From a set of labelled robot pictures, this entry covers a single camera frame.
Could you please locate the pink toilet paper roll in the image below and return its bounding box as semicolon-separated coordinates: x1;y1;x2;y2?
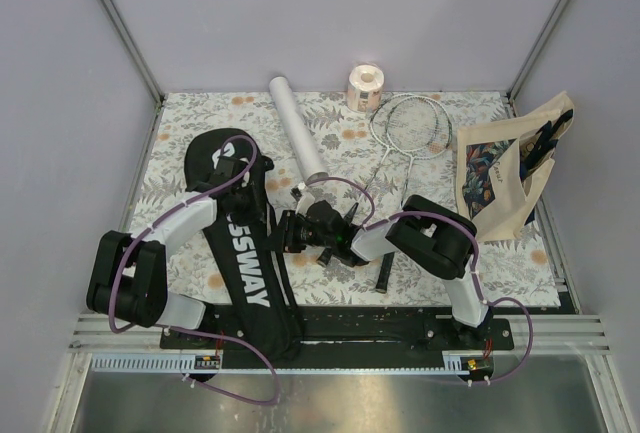
346;64;385;113

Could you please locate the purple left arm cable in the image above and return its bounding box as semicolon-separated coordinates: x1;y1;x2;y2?
108;135;260;334

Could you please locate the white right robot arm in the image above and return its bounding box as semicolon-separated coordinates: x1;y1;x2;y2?
267;195;491;349

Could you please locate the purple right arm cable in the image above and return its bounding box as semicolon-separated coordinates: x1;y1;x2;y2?
299;178;534;384

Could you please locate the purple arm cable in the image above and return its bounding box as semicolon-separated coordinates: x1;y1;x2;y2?
108;135;260;334
299;178;534;384

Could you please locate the black racket bag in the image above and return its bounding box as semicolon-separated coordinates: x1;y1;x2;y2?
184;128;303;360

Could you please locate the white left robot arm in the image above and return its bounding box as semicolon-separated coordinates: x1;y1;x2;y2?
86;154;270;348

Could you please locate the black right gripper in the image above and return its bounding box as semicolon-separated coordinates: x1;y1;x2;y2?
259;210;335;254

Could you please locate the badminton racket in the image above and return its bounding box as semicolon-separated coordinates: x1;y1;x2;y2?
316;94;441;268
370;96;450;295

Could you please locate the white shuttlecock tube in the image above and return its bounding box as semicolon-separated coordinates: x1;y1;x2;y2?
269;76;328;183

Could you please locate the beige tote bag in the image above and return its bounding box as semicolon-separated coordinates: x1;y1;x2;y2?
455;91;574;242

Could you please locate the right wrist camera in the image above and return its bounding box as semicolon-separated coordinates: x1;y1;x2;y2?
290;182;316;215

